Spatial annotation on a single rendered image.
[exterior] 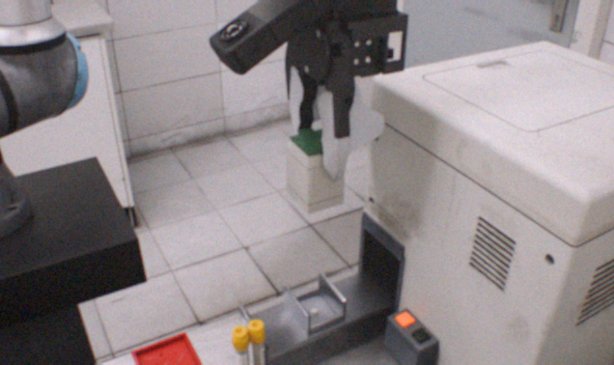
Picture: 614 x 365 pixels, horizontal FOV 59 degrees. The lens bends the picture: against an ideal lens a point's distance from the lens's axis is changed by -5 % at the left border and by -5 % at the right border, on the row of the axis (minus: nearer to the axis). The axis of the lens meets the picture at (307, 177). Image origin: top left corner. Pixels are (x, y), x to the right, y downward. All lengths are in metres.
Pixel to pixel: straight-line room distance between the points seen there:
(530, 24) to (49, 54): 1.63
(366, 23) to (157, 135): 2.55
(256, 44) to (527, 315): 0.32
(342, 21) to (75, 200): 0.53
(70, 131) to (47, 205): 1.33
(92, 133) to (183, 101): 0.86
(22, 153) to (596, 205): 1.99
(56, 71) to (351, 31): 0.48
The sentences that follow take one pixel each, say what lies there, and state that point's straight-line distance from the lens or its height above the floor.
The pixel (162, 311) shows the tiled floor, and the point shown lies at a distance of 2.03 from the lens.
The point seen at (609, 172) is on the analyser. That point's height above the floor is 1.18.
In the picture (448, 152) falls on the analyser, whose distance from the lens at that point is 0.53.
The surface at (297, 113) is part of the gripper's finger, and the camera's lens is 0.54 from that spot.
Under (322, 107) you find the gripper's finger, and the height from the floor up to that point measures 1.18.
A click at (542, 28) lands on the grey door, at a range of 2.06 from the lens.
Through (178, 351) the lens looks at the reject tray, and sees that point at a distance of 0.69.
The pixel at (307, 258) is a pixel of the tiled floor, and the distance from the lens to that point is 2.18.
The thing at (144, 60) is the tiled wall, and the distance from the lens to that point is 2.82.
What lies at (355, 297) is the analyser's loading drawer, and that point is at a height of 0.92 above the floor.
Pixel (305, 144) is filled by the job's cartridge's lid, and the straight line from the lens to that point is 0.52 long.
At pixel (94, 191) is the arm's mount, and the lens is 0.88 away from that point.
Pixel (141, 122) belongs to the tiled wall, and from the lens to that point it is 2.93.
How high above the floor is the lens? 1.39
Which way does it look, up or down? 31 degrees down
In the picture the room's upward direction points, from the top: straight up
